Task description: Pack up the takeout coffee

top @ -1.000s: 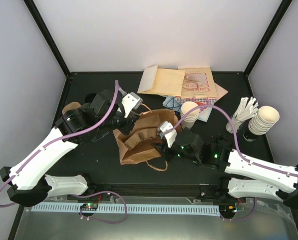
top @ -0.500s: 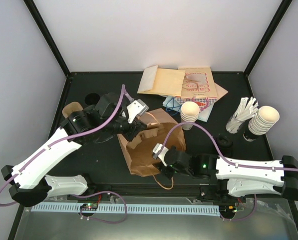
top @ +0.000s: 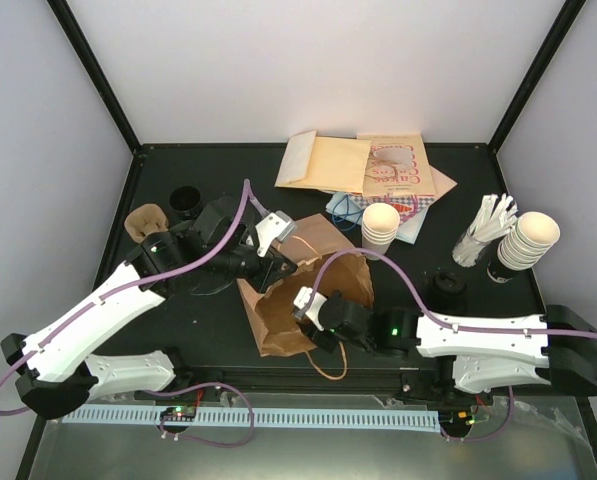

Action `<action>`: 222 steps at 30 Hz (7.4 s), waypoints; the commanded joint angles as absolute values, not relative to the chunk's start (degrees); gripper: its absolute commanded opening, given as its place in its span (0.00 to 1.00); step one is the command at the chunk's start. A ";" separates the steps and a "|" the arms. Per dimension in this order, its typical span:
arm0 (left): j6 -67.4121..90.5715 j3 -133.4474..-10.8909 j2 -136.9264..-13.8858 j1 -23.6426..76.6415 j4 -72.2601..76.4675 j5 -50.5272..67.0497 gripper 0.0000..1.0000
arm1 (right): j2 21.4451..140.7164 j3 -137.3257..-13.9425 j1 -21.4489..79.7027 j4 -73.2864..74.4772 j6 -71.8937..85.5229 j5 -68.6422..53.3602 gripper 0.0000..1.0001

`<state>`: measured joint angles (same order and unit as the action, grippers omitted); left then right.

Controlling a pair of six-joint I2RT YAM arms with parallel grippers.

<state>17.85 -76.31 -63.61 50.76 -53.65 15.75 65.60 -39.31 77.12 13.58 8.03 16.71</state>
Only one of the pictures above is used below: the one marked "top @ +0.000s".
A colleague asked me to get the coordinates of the brown paper bag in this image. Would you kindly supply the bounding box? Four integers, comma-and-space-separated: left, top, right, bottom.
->
237, 214, 374, 361

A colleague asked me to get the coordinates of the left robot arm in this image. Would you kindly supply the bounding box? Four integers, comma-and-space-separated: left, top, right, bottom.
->
1, 193, 297, 420

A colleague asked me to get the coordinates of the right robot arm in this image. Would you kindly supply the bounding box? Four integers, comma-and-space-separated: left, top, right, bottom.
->
293, 287, 597, 403

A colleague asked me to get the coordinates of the black cup sleeve stack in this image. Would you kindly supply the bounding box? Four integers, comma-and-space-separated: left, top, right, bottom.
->
169, 185, 203, 221

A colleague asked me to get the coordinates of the white paper cup stack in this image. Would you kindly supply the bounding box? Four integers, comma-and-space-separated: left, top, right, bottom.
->
361, 203, 400, 261

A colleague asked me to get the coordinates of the black lid stack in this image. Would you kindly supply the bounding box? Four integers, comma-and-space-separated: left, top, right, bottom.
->
430, 269, 467, 311

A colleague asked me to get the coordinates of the brown cardboard cup carrier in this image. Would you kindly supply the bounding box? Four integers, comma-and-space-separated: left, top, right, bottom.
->
124, 203, 169, 244

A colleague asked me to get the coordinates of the yellow padded envelope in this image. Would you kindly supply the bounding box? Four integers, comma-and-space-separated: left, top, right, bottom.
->
275, 130, 371, 193

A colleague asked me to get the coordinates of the blue checkered paper bag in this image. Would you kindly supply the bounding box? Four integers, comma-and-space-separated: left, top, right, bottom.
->
350, 194, 437, 224

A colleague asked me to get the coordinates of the cakes printed paper bag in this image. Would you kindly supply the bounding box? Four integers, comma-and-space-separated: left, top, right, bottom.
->
357, 134, 436, 198

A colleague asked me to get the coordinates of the tan flat paper bag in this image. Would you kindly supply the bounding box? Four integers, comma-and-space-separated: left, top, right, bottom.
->
430, 167, 457, 200

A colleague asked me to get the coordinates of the jar of white stirrers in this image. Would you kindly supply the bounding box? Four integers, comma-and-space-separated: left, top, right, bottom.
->
452, 194, 518, 268

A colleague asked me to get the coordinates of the white lid stack on sleeve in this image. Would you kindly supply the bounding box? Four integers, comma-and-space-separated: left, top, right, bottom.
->
486, 211, 561, 284

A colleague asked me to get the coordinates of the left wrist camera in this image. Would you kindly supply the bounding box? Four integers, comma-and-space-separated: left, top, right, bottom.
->
255, 211, 297, 257

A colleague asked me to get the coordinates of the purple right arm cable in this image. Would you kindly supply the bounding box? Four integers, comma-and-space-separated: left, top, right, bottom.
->
309, 247, 597, 444

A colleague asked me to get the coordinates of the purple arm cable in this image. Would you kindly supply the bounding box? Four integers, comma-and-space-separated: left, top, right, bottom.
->
0, 179, 269, 445
309, 247, 597, 444

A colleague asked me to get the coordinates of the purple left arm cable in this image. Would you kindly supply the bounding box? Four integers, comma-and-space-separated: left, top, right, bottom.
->
0, 179, 269, 445

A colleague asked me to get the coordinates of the light blue cable duct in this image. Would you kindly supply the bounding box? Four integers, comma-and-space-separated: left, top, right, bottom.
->
62, 404, 440, 433

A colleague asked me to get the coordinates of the black frame post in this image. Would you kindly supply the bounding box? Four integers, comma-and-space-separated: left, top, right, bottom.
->
488, 0, 586, 154
47, 0, 141, 153

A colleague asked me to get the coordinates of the right black frame post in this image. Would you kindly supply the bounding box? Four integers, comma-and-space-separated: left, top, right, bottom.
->
488, 0, 586, 154

